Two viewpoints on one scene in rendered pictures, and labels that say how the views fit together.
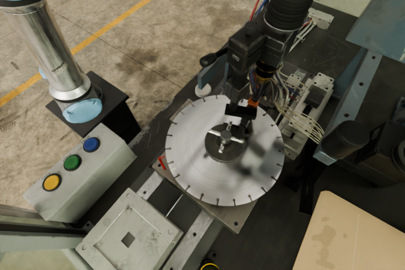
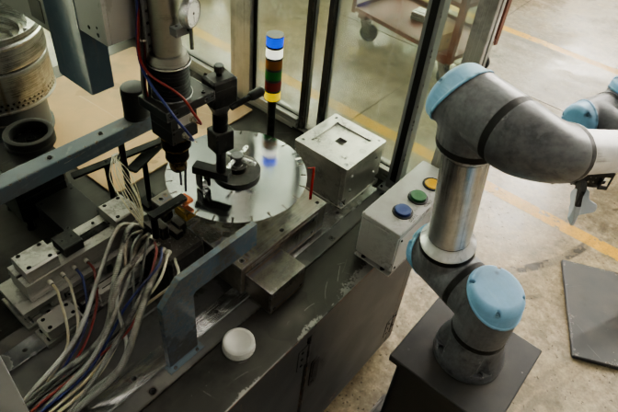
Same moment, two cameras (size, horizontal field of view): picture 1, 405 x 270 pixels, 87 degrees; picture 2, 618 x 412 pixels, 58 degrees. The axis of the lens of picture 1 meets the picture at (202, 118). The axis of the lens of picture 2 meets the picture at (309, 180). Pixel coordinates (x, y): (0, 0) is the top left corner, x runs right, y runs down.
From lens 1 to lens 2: 1.27 m
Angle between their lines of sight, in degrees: 78
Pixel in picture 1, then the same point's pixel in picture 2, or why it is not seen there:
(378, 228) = not seen: hidden behind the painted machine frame
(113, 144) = (375, 209)
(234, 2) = not seen: outside the picture
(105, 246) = (360, 140)
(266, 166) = (198, 149)
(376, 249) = not seen: hidden behind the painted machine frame
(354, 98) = (74, 145)
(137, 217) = (335, 152)
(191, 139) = (275, 179)
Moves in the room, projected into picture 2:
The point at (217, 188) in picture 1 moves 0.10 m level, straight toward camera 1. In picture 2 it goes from (254, 141) to (270, 120)
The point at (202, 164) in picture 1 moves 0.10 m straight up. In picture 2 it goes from (267, 158) to (268, 125)
